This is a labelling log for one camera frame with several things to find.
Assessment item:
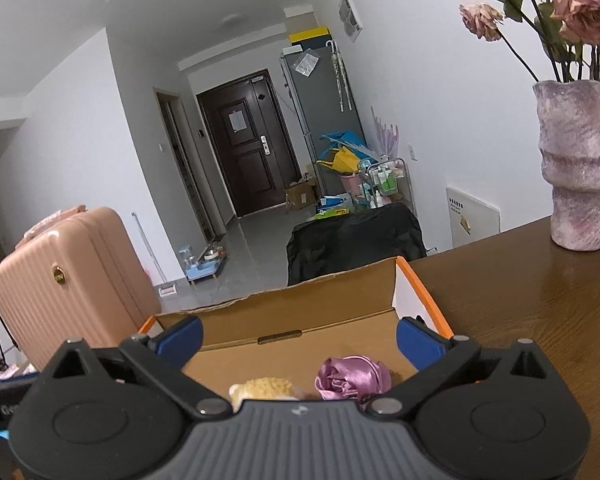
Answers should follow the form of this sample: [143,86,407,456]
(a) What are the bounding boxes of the pink satin scrunchie bonnet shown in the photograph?
[314,356,392,404]

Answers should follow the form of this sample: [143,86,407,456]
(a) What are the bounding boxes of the white alpaca plush toy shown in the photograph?
[228,377,304,412]

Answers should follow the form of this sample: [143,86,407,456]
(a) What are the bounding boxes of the pet feeder stand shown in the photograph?
[178,243,227,284]

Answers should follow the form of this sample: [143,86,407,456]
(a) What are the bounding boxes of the red cardboard box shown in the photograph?
[136,254,456,406]

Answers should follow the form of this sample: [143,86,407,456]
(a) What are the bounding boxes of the pink ribbed suitcase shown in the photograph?
[0,206,161,370]

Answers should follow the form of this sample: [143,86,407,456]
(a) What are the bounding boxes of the black chair back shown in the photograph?
[286,203,427,286]

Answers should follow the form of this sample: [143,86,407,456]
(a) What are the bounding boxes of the cardboard box on floor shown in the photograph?
[285,179,316,210]

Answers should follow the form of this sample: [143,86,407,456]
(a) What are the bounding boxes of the dark brown entrance door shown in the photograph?
[197,70,301,217]

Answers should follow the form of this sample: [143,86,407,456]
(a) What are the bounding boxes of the grey refrigerator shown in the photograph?
[280,44,366,195]

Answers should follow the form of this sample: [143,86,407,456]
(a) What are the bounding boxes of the pink textured vase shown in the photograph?
[533,80,600,252]

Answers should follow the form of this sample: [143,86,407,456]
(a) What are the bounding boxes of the yellow box on refrigerator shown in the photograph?
[288,27,330,44]

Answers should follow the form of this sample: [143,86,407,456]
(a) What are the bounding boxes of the dried pink roses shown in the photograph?
[458,0,600,84]

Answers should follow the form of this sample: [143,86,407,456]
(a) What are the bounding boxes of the white panel against wall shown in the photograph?
[446,188,501,248]

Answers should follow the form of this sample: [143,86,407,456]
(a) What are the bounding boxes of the wire trolley with bottles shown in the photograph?
[358,156,417,214]

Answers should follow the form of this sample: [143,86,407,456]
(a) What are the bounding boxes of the wall electrical panel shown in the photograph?
[338,0,363,42]

